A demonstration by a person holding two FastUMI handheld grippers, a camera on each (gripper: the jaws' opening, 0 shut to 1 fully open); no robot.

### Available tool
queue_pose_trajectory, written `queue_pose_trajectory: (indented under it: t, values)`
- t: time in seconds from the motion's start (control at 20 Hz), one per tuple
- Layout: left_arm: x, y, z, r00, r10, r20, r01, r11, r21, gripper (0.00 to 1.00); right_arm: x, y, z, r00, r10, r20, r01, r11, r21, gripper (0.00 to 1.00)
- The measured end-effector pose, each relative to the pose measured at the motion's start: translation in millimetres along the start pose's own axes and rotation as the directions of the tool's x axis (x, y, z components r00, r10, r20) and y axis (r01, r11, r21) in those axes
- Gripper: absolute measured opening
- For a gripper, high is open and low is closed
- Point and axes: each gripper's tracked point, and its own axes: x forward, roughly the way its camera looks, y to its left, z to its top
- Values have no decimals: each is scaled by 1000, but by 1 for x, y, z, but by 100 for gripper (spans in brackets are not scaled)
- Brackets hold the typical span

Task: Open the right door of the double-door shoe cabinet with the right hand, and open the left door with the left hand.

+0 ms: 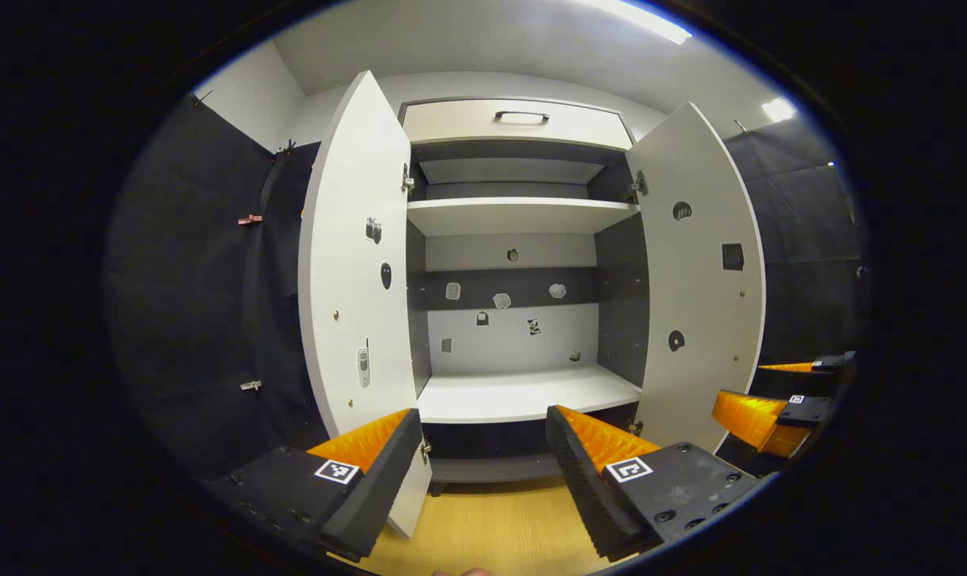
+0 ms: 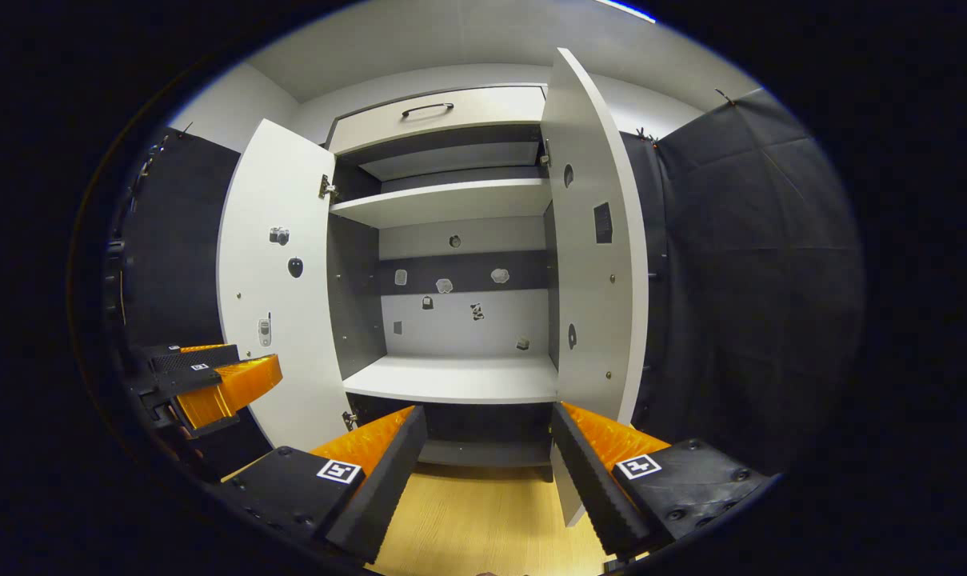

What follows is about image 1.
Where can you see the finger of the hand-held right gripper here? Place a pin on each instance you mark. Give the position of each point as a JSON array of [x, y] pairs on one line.
[[751, 420], [787, 367]]

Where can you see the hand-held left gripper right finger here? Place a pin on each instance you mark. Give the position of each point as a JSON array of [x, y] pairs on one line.
[[583, 488]]

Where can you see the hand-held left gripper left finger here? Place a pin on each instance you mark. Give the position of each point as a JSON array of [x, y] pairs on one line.
[[383, 480]]

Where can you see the grey cabinet door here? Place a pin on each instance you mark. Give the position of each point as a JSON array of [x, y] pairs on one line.
[[355, 240], [699, 296]]

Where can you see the square ceiling light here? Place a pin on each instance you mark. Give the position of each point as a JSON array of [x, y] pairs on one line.
[[779, 109]]

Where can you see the red clip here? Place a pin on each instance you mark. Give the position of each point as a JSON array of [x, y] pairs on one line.
[[249, 220]]

